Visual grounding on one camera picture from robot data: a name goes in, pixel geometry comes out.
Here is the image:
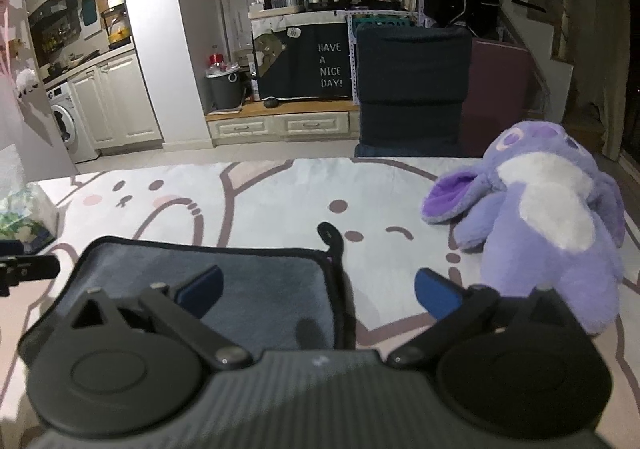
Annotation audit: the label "dark blue fabric chair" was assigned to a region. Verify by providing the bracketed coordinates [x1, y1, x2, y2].
[355, 25, 472, 157]

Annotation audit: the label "white washing machine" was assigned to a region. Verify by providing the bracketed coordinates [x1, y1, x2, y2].
[47, 83, 100, 164]

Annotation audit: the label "black computer mouse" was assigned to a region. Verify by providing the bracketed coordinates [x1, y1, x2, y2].
[264, 98, 279, 109]

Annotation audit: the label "cream drawer bench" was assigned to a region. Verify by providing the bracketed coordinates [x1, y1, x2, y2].
[205, 100, 360, 146]

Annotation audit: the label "grey trash bin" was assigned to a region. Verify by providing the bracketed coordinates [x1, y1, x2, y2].
[206, 68, 245, 110]

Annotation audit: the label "maroon panel board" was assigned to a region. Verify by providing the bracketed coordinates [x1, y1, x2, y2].
[459, 38, 532, 157]

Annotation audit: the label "purple plush bunny toy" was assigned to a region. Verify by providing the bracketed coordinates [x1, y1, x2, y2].
[421, 120, 625, 335]

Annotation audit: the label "green tissue pack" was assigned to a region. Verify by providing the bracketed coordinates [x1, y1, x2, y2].
[1, 183, 58, 254]

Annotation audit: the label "white kitchen cabinets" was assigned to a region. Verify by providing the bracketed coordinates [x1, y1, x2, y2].
[67, 50, 163, 150]

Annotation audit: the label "black have a nice day cabinet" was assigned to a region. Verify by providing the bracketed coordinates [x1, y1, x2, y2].
[252, 11, 352, 102]

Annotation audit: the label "grey microfibre towel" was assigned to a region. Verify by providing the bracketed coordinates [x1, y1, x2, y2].
[17, 237, 355, 365]

